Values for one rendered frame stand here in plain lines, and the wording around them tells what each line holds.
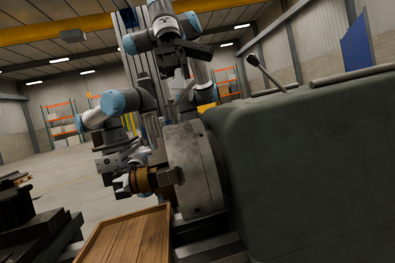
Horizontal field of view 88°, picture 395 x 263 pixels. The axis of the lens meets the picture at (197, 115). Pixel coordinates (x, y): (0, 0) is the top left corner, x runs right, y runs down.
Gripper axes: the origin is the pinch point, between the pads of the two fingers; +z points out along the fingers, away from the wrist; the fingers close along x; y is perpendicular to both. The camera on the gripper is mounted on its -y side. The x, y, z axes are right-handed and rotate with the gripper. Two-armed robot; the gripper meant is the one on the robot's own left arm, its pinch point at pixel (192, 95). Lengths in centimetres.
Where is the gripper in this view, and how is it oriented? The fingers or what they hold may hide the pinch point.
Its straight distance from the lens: 54.7
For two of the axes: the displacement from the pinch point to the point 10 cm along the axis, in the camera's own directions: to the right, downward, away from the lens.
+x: 0.3, -3.2, -9.5
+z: 2.6, 9.2, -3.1
